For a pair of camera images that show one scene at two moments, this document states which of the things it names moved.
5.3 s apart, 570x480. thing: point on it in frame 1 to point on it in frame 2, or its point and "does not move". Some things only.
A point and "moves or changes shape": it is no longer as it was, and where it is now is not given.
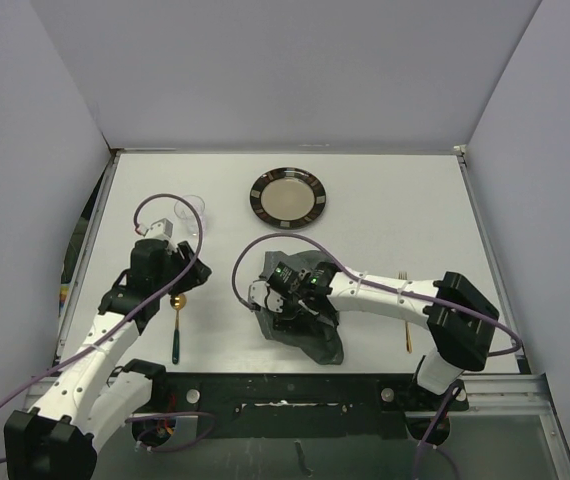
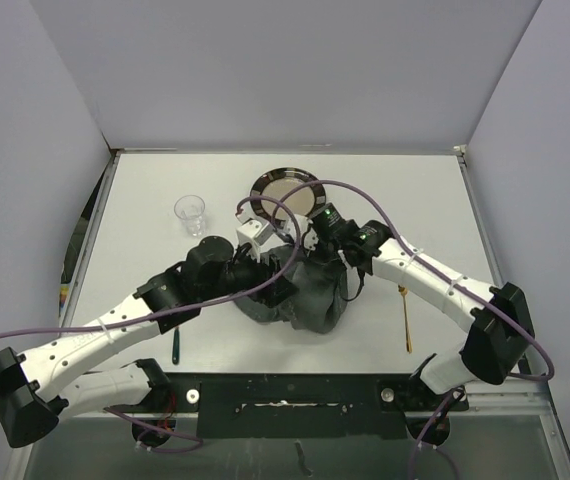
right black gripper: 288,319 to 319,251
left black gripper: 194,277 to 261,271
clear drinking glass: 185,211 does not move
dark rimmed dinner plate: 288,198 does not move
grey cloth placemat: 319,341 moves or changes shape
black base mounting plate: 305,405 does not move
